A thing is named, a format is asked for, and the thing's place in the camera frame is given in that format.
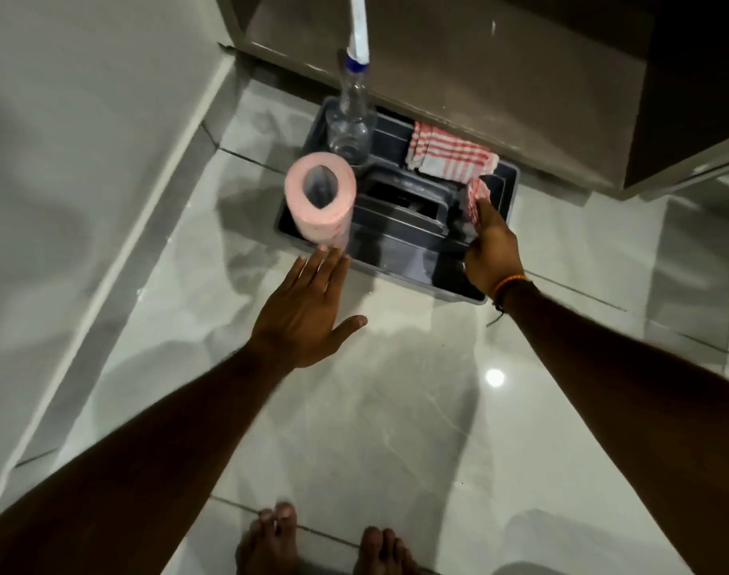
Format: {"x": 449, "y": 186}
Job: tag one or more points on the person's right hand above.
{"x": 495, "y": 257}

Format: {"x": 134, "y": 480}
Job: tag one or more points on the person's left hand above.
{"x": 298, "y": 329}

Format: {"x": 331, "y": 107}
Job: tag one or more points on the person's left thumb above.
{"x": 347, "y": 328}

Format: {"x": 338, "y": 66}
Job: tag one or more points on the person's left little finger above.
{"x": 292, "y": 275}

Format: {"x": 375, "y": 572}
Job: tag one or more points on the person's right fingers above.
{"x": 486, "y": 218}

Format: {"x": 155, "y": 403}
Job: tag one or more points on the person's left middle finger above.
{"x": 327, "y": 269}

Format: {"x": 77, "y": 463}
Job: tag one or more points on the small red striped cloth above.
{"x": 475, "y": 197}

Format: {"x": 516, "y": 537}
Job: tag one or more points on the person's right forearm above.
{"x": 640, "y": 413}

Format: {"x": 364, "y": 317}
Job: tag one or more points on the person's left forearm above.
{"x": 130, "y": 473}

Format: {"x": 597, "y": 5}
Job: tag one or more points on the pink toilet paper roll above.
{"x": 322, "y": 200}

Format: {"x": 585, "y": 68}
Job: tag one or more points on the folded red striped cloth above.
{"x": 451, "y": 152}

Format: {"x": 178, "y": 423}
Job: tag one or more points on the dark grey plastic caddy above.
{"x": 400, "y": 233}

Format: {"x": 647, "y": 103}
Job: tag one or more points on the brown cabinet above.
{"x": 490, "y": 71}

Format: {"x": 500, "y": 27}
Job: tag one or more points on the clear plastic bottle blue cap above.
{"x": 349, "y": 122}

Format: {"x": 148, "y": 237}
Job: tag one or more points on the person's left foot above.
{"x": 269, "y": 541}

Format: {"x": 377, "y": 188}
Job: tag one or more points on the person's foot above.
{"x": 269, "y": 541}
{"x": 383, "y": 553}

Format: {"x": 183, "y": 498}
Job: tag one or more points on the person's right foot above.
{"x": 383, "y": 553}

